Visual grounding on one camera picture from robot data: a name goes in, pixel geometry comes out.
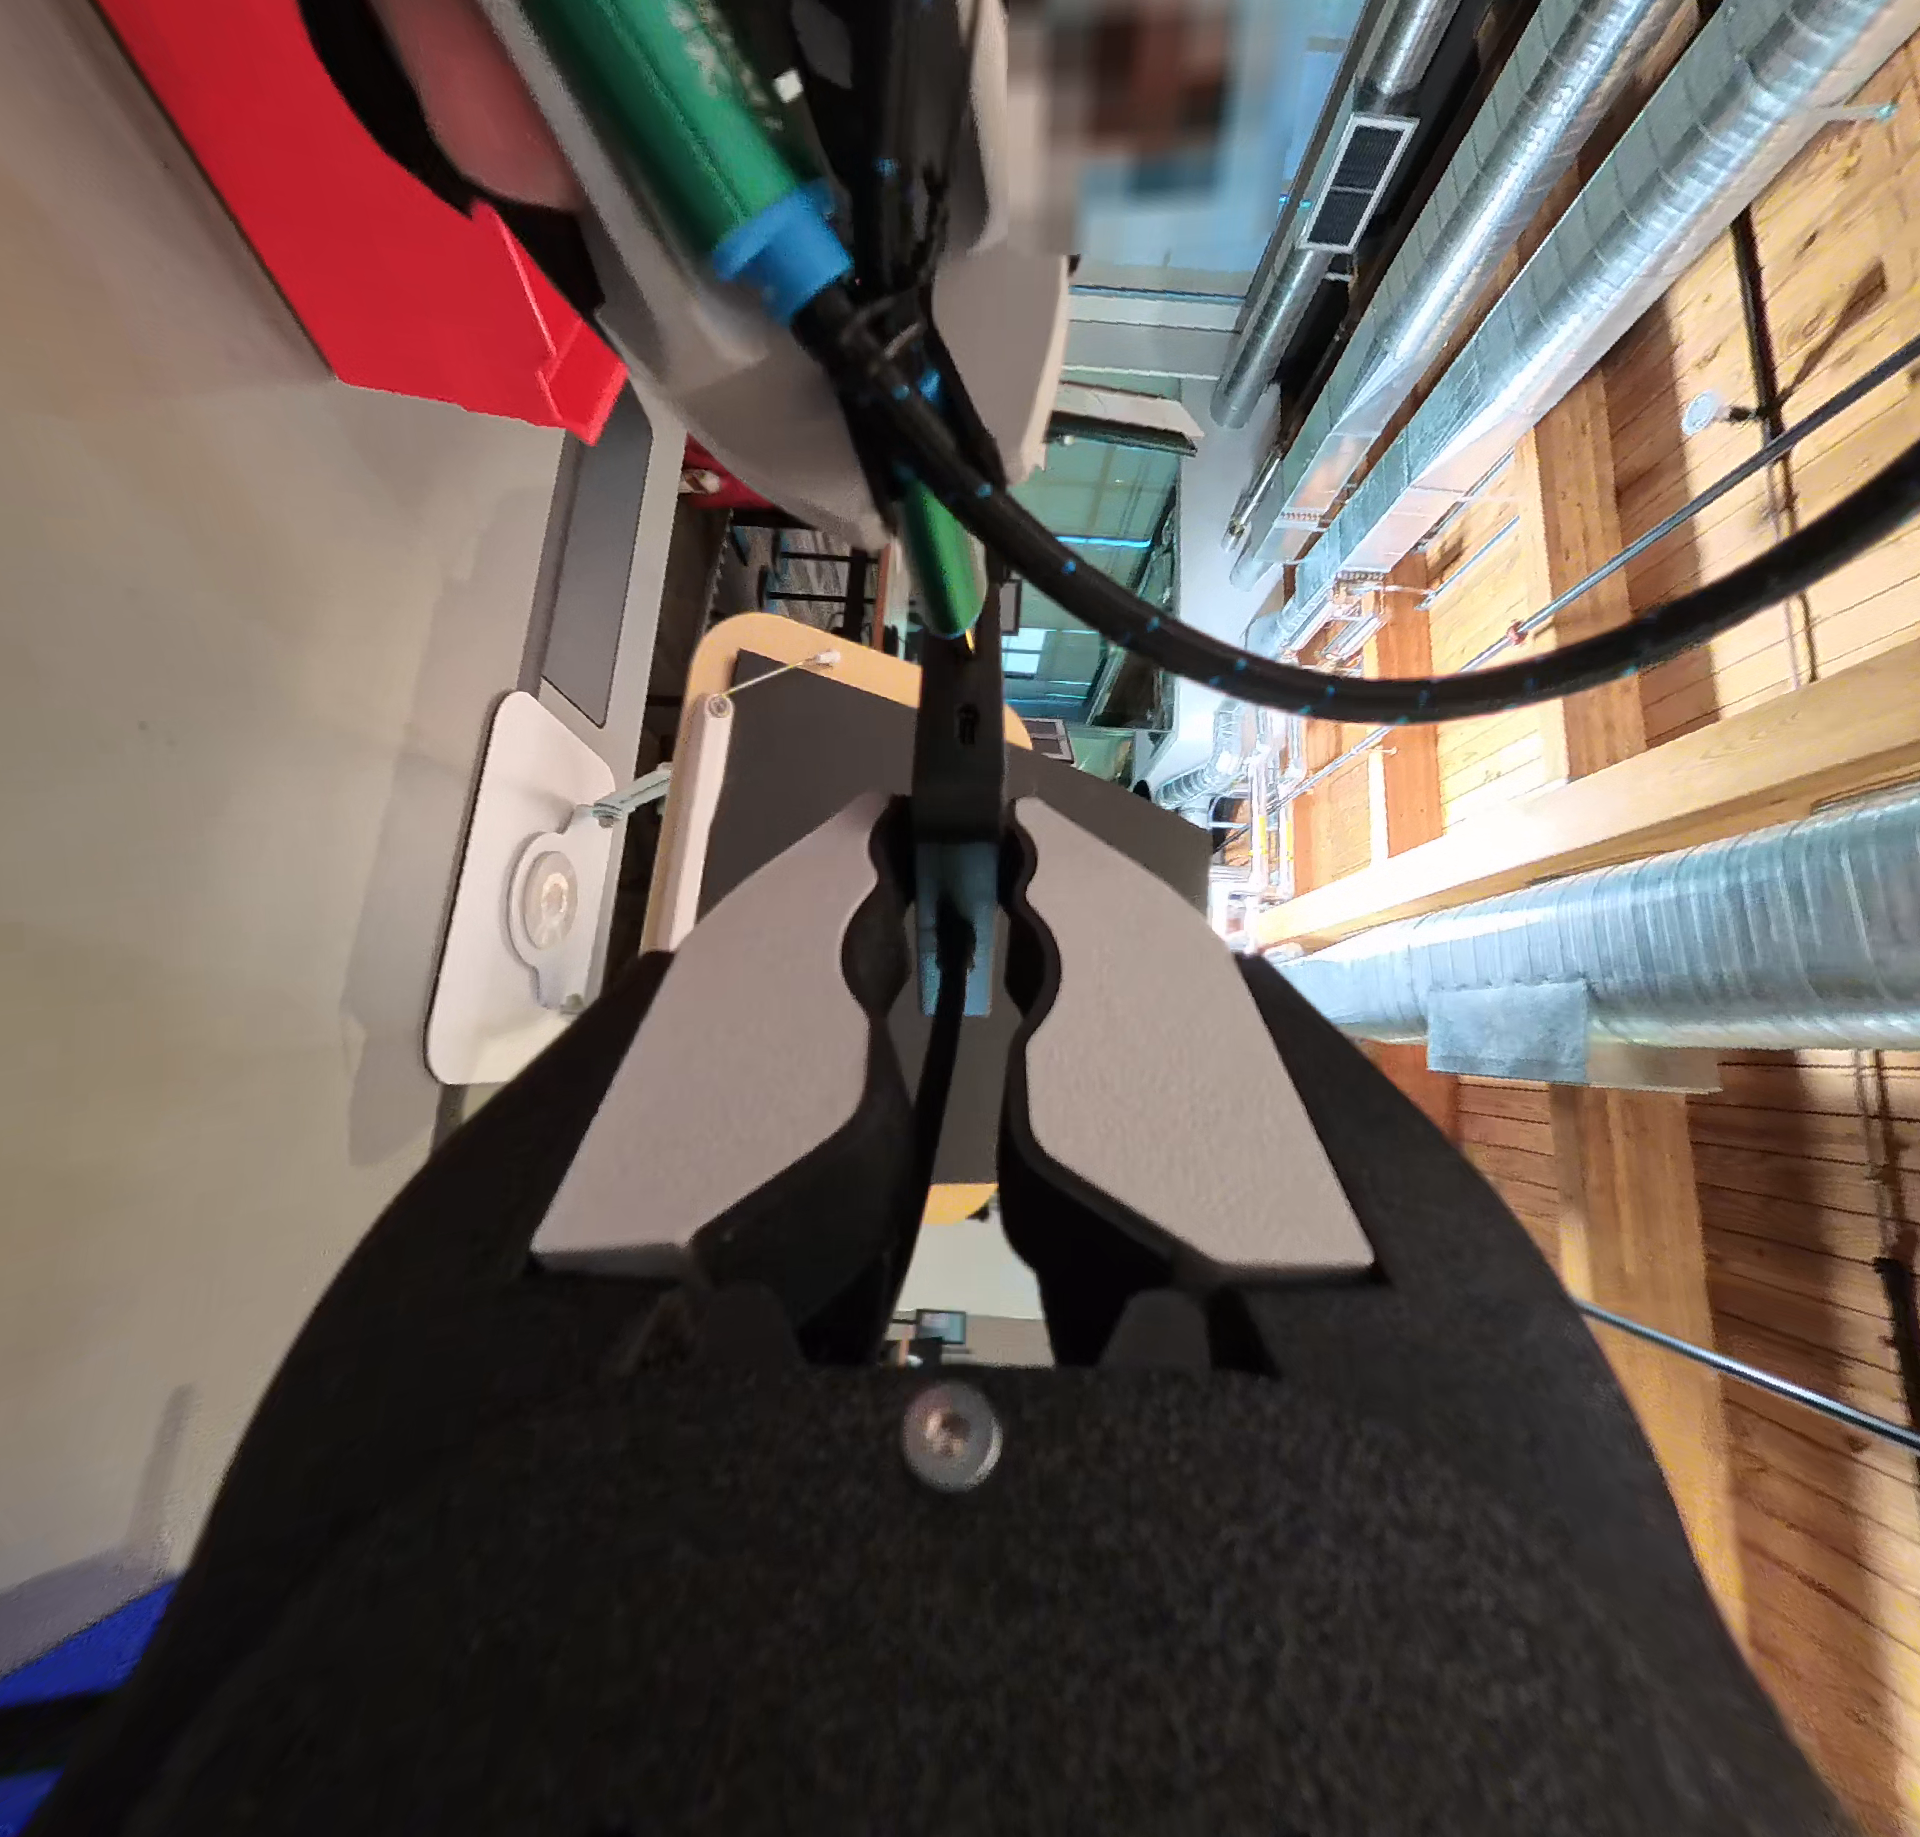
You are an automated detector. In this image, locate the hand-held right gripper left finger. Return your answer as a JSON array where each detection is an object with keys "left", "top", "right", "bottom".
[{"left": 528, "top": 792, "right": 926, "bottom": 1352}]

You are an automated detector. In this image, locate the tablet stand with dark board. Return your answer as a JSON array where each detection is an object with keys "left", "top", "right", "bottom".
[{"left": 645, "top": 612, "right": 1202, "bottom": 1223}]

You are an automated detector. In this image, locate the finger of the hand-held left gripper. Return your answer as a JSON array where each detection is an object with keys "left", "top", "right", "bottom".
[
  {"left": 435, "top": 0, "right": 902, "bottom": 554},
  {"left": 899, "top": 0, "right": 1073, "bottom": 488}
]

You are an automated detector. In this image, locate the black braided cable green plug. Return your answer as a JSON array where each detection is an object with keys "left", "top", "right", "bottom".
[{"left": 495, "top": 0, "right": 1920, "bottom": 723}]

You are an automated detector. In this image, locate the person's left hand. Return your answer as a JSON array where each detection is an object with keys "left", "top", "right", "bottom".
[{"left": 359, "top": 0, "right": 601, "bottom": 218}]

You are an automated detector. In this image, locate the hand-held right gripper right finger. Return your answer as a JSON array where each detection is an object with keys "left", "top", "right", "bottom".
[{"left": 989, "top": 798, "right": 1381, "bottom": 1359}]

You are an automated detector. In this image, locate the black usb hub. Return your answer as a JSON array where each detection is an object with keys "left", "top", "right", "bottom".
[{"left": 899, "top": 623, "right": 1021, "bottom": 1239}]

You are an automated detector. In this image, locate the red plastic bin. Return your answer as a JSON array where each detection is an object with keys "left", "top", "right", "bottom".
[{"left": 45, "top": 0, "right": 707, "bottom": 503}]

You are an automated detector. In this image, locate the blue plastic bin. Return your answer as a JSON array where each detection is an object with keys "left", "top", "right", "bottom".
[{"left": 0, "top": 1584, "right": 182, "bottom": 1793}]

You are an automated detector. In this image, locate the silver ventilation duct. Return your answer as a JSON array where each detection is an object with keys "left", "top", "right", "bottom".
[
  {"left": 1244, "top": 782, "right": 1920, "bottom": 1088},
  {"left": 1215, "top": 0, "right": 1920, "bottom": 639}
]

